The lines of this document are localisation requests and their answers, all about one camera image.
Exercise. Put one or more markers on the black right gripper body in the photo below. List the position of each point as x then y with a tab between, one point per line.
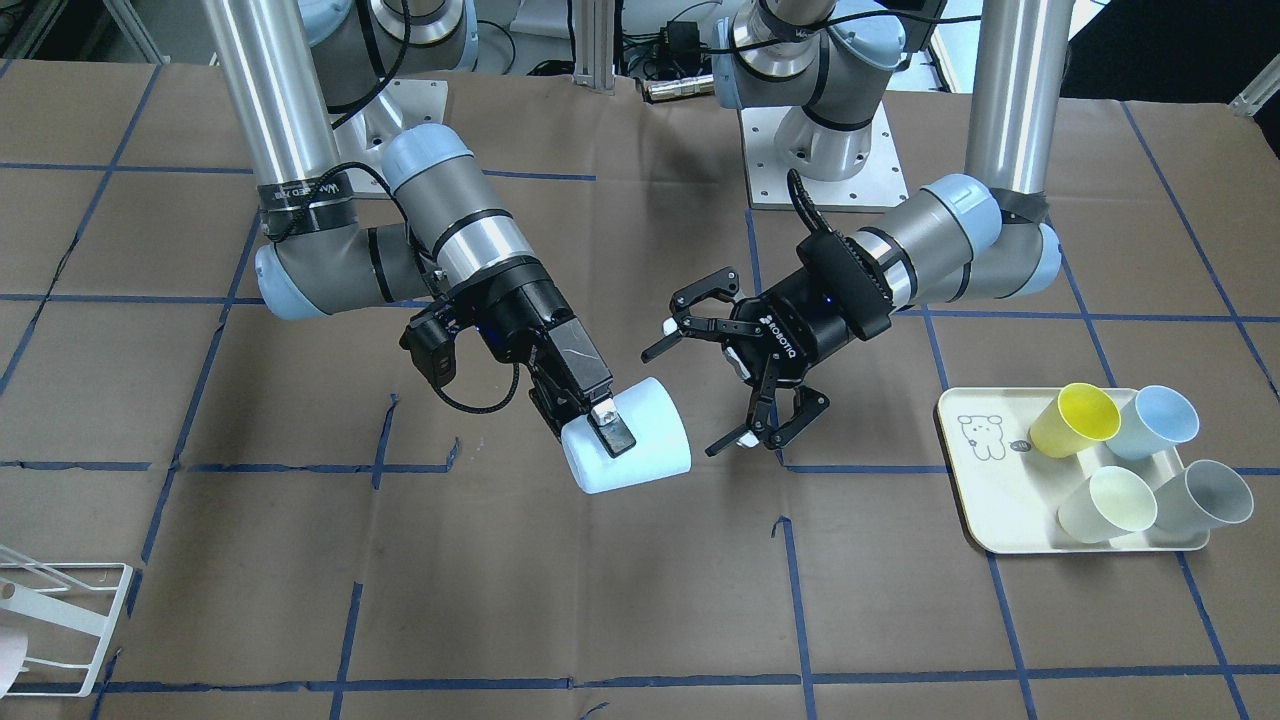
532	318

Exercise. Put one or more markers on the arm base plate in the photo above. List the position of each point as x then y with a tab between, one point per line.
403	104
842	171

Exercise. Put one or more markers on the light blue plastic cup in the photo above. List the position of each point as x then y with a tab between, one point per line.
1156	419

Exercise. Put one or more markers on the grey plastic cup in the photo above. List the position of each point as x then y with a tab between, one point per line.
1205	495

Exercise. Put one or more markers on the yellow plastic cup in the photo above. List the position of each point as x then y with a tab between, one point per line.
1079	417

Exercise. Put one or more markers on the aluminium frame post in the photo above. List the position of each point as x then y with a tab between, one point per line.
593	33

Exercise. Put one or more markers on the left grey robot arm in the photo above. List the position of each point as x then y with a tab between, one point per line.
807	79

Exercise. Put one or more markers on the pale green plastic cup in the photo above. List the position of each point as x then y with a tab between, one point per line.
1113	502

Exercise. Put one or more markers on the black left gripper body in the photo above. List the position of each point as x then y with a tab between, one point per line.
796	335

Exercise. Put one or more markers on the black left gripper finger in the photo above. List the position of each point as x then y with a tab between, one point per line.
742	436
658	348

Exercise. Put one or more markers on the cream plastic tray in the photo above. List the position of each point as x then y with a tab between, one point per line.
1010	493

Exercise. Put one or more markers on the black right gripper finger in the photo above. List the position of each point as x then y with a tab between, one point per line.
610	428

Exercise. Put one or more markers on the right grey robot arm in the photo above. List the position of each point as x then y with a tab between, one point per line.
364	206

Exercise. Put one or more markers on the white wire dish rack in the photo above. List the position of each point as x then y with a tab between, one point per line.
70	611

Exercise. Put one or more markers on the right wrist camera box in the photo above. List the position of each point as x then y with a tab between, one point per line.
430	341

